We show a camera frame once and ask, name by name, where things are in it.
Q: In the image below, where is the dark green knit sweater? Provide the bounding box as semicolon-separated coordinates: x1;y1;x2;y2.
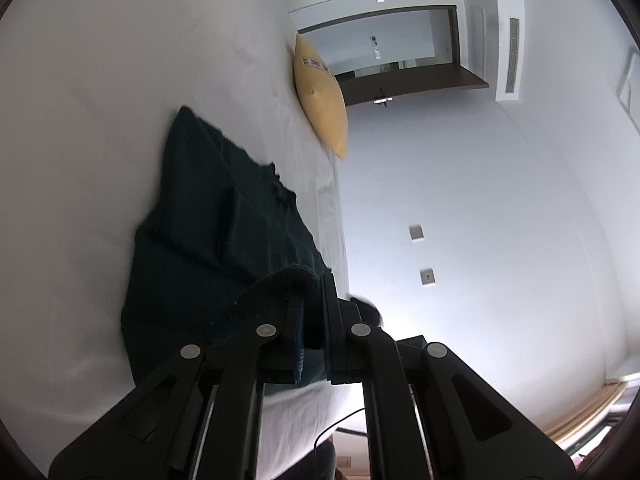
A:
122;106;330;388

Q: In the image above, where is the yellow cushion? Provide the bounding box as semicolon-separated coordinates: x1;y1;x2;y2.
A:
293;34;348;160

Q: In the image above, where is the white bed sheet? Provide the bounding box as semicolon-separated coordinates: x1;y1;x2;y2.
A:
1;0;348;471

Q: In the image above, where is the black cable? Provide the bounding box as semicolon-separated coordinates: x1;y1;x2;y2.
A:
313;406;369;480

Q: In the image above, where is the lower wall switch plate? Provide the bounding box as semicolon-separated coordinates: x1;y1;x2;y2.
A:
420;269;436;286

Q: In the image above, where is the wall switch plate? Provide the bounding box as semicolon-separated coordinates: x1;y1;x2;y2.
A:
420;269;436;286
409;224;424;242

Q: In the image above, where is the upper wall switch plate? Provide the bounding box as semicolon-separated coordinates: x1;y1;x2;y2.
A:
409;224;424;242

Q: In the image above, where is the dark brown door frame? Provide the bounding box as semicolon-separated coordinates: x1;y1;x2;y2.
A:
299;4;488;106

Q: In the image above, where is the white wall air vent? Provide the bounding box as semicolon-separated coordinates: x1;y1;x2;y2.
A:
496;9;525;102

